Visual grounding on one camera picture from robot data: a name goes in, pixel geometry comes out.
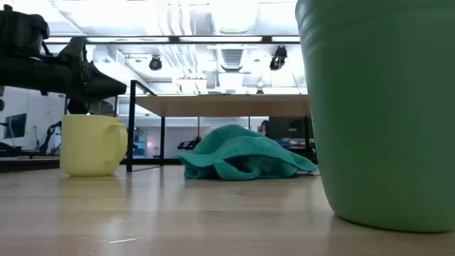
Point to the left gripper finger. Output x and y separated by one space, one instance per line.
77 107
106 87

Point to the yellow mug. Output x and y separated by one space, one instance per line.
89 145

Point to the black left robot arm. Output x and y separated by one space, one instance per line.
21 32

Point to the black background robot arm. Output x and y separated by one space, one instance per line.
49 137
190 143

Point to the black ceiling spotlight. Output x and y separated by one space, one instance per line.
279 58
155 63

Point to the black background monitor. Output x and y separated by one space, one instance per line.
16 125

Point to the blue background cabinet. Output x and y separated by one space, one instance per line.
140 142

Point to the ceiling air vent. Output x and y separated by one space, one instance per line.
231 58

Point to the teal microfibre cloth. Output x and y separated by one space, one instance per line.
241 153

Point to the person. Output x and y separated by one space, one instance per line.
264 128

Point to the black background screen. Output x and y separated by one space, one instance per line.
284 128

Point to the green plastic cup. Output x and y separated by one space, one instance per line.
384 124

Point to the black aluminium rig frame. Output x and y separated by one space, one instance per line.
28 164

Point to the black overhead frame bar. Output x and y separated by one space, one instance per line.
174 39

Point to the wooden shelf with black frame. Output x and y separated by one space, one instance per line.
220 105

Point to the silver ceiling duct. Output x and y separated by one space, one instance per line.
234 16

